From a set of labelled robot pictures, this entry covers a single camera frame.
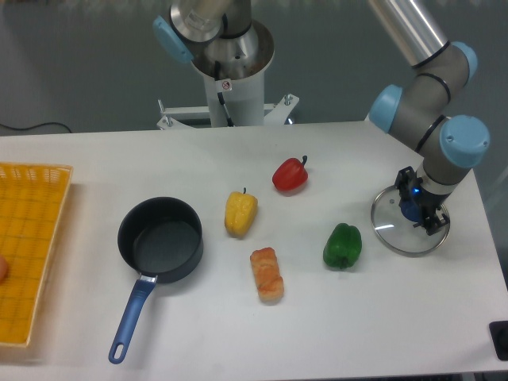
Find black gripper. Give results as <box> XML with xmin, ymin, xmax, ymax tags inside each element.
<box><xmin>394</xmin><ymin>167</ymin><xmax>450</xmax><ymax>236</ymax></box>

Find glass lid blue knob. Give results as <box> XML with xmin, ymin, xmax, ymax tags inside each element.
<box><xmin>371</xmin><ymin>186</ymin><xmax>450</xmax><ymax>257</ymax></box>

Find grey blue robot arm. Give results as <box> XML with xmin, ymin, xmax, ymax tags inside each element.
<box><xmin>152</xmin><ymin>1</ymin><xmax>490</xmax><ymax>235</ymax></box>

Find green bell pepper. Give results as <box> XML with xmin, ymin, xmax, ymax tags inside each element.
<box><xmin>323</xmin><ymin>223</ymin><xmax>362</xmax><ymax>270</ymax></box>

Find red bell pepper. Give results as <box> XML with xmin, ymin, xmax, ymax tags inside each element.
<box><xmin>272</xmin><ymin>155</ymin><xmax>309</xmax><ymax>192</ymax></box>

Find black device at table corner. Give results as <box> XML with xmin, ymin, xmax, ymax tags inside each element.
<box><xmin>489</xmin><ymin>321</ymin><xmax>508</xmax><ymax>361</ymax></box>

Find toy bread loaf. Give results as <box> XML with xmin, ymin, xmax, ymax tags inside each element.
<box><xmin>250</xmin><ymin>247</ymin><xmax>284</xmax><ymax>304</ymax></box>

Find yellow bell pepper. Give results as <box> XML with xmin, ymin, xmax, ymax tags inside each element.
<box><xmin>224</xmin><ymin>187</ymin><xmax>258</xmax><ymax>238</ymax></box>

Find yellow woven basket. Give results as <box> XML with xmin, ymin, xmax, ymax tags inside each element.
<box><xmin>1</xmin><ymin>162</ymin><xmax>73</xmax><ymax>348</ymax></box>

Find orange object in basket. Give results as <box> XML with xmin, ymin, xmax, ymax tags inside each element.
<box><xmin>0</xmin><ymin>256</ymin><xmax>9</xmax><ymax>282</ymax></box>

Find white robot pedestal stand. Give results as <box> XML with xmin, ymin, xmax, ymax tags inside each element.
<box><xmin>156</xmin><ymin>19</ymin><xmax>299</xmax><ymax>130</ymax></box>

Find black cable on pedestal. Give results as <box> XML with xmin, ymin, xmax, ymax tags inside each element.
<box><xmin>214</xmin><ymin>60</ymin><xmax>235</xmax><ymax>128</ymax></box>

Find dark saucepan blue handle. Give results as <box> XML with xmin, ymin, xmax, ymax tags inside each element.
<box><xmin>108</xmin><ymin>197</ymin><xmax>204</xmax><ymax>364</ymax></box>

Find black cable on floor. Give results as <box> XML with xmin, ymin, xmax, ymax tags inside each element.
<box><xmin>0</xmin><ymin>121</ymin><xmax>73</xmax><ymax>133</ymax></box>

